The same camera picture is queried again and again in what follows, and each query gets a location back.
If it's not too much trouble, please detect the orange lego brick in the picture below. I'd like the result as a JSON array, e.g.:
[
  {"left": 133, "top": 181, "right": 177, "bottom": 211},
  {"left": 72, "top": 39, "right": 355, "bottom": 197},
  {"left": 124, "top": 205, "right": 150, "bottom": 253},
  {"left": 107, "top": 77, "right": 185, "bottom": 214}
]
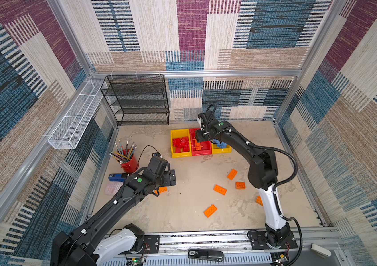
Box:
[
  {"left": 203, "top": 205, "right": 217, "bottom": 218},
  {"left": 236, "top": 182, "right": 246, "bottom": 190},
  {"left": 156, "top": 187, "right": 168, "bottom": 195},
  {"left": 256, "top": 196, "right": 263, "bottom": 206},
  {"left": 213, "top": 185, "right": 227, "bottom": 195},
  {"left": 227, "top": 169, "right": 238, "bottom": 180}
]

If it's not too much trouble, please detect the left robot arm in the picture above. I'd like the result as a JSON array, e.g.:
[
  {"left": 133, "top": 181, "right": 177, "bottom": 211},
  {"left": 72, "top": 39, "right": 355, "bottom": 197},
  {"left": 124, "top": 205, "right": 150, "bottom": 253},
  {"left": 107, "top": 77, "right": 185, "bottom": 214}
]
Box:
[{"left": 50, "top": 153, "right": 176, "bottom": 266}]

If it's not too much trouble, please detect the white wire wall basket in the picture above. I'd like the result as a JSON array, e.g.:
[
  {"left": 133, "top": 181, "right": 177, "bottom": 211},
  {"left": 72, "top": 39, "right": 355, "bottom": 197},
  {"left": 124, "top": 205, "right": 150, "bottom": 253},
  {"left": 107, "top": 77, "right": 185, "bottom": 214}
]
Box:
[{"left": 48, "top": 80, "right": 103, "bottom": 150}]

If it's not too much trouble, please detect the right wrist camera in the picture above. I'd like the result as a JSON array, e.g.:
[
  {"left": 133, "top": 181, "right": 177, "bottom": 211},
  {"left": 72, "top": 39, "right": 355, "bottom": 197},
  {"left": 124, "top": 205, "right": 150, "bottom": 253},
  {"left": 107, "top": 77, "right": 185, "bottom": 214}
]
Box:
[{"left": 197, "top": 113, "right": 208, "bottom": 130}]

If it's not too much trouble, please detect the pink calculator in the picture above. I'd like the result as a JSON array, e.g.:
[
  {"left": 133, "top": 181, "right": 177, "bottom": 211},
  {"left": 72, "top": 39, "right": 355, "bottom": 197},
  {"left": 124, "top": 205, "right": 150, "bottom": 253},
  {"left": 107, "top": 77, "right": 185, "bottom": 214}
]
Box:
[{"left": 105, "top": 181, "right": 124, "bottom": 196}]

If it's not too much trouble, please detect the blue stapler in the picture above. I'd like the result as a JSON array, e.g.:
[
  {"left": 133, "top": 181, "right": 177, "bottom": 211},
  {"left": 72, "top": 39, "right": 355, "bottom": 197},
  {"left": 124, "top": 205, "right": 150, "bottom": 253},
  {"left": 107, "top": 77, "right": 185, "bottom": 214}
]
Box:
[{"left": 108, "top": 173, "right": 129, "bottom": 182}]

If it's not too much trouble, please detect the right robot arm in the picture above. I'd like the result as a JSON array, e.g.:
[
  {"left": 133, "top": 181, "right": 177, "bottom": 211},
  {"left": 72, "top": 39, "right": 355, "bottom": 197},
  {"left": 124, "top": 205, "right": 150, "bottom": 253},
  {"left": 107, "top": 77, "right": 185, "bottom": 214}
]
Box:
[{"left": 196, "top": 104, "right": 298, "bottom": 248}]

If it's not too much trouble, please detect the left yellow plastic bin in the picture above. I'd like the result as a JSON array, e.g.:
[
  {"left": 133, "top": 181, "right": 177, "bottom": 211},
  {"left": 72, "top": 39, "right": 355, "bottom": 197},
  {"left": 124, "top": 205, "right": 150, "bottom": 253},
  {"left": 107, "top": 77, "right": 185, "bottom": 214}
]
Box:
[{"left": 170, "top": 129, "right": 192, "bottom": 158}]

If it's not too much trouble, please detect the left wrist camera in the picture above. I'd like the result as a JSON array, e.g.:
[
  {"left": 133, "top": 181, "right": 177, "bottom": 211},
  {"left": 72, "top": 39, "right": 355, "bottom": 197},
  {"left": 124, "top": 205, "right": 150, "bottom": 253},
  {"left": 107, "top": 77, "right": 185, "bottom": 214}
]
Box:
[{"left": 152, "top": 153, "right": 162, "bottom": 160}]

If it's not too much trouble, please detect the red plastic bin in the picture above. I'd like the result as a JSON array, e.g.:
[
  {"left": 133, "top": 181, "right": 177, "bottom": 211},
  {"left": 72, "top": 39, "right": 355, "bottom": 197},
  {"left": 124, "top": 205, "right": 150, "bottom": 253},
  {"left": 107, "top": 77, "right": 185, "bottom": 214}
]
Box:
[{"left": 189, "top": 128, "right": 212, "bottom": 156}]

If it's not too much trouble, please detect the black remote on rail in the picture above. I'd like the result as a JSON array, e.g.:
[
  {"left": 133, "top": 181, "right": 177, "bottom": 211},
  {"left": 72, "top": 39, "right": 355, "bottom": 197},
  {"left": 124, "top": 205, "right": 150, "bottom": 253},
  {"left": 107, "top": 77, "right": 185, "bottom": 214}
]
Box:
[{"left": 188, "top": 249, "right": 225, "bottom": 262}]

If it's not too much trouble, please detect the right yellow plastic bin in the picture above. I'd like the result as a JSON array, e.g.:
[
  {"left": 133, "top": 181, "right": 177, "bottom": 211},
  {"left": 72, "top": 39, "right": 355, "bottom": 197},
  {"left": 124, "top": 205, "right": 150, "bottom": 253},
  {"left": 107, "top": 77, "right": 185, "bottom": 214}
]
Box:
[{"left": 212, "top": 142, "right": 232, "bottom": 154}]

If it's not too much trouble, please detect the yellow plastic bin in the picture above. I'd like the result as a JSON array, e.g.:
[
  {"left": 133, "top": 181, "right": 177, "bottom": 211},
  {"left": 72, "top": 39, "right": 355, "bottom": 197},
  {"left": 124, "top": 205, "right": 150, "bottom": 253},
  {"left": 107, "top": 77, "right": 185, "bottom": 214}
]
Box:
[
  {"left": 212, "top": 142, "right": 232, "bottom": 154},
  {"left": 170, "top": 129, "right": 192, "bottom": 158}
]

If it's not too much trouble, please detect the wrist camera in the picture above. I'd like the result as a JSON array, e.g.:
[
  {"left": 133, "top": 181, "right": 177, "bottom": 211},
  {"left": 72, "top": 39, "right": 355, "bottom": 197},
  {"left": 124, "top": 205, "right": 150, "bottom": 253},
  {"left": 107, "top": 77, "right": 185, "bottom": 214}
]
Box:
[
  {"left": 152, "top": 153, "right": 162, "bottom": 160},
  {"left": 197, "top": 113, "right": 208, "bottom": 130}
]

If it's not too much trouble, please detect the red metal pencil cup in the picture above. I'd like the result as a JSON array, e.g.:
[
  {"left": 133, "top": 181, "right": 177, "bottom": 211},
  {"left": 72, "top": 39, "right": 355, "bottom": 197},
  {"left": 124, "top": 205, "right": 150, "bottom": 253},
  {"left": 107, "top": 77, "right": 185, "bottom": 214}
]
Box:
[{"left": 109, "top": 140, "right": 138, "bottom": 174}]

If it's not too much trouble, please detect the black wire mesh shelf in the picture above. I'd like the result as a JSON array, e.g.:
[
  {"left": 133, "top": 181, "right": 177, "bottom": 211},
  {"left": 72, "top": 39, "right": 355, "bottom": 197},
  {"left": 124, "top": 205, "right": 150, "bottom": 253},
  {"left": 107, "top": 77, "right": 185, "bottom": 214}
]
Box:
[{"left": 101, "top": 75, "right": 170, "bottom": 126}]

